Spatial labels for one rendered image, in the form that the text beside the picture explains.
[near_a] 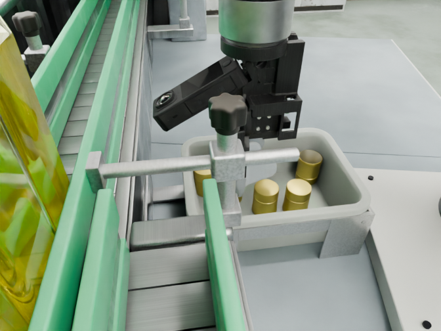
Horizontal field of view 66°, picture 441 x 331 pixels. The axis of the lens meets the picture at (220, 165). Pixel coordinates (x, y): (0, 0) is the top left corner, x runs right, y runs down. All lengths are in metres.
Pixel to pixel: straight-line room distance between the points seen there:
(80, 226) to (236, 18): 0.23
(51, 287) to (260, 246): 0.27
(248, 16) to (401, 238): 0.34
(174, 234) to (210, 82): 0.16
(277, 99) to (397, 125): 0.43
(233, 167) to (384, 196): 0.33
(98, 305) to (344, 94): 0.75
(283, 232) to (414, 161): 0.35
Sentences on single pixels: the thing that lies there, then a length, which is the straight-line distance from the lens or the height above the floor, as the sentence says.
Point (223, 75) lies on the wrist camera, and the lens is 0.38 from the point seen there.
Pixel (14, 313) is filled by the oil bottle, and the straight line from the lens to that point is 0.20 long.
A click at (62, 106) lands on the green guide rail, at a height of 0.91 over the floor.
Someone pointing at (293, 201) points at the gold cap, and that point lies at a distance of 0.47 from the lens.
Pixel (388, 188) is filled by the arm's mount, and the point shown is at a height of 0.78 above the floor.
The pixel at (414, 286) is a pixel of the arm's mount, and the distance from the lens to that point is 0.47.
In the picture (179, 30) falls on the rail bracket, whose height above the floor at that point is 0.86.
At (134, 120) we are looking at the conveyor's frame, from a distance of 0.49.
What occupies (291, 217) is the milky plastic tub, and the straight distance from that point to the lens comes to 0.40.
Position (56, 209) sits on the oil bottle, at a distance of 0.26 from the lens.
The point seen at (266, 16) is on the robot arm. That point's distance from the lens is 0.34.
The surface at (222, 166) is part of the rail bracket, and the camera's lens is 0.27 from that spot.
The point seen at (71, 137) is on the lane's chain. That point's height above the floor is 0.88.
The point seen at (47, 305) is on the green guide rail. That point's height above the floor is 0.96.
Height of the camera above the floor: 1.13
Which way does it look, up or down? 40 degrees down
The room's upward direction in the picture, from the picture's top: straight up
